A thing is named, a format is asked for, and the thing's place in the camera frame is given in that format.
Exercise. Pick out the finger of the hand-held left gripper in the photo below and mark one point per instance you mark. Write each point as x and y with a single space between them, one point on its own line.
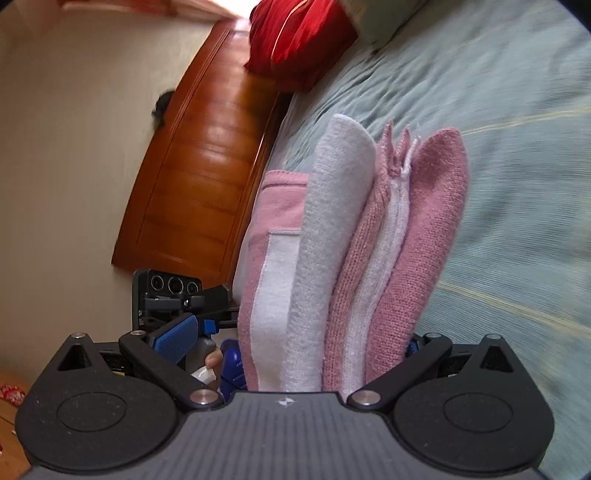
217 325
231 369

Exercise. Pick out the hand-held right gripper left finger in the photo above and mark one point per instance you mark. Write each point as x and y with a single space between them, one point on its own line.
178 339

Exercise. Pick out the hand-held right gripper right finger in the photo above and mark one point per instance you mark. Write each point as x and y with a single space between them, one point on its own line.
415 357

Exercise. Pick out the pink and white sweater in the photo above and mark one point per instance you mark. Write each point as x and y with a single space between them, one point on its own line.
351 240

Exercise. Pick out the person's left hand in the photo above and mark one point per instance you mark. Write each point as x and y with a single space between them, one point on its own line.
213 359

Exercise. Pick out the wooden headboard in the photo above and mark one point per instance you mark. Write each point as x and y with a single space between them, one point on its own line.
198 161

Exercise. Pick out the red patterned object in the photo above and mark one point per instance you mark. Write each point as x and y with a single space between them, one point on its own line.
11 394

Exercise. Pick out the dark object on headboard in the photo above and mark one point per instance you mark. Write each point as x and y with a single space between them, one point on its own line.
164 106

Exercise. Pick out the red pillow with piping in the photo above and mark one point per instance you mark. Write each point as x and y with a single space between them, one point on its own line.
295 41

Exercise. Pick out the orange curtain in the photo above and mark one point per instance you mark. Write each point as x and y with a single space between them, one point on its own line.
147 5

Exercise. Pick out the grey green pillow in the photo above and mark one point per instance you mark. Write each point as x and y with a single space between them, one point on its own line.
383 18

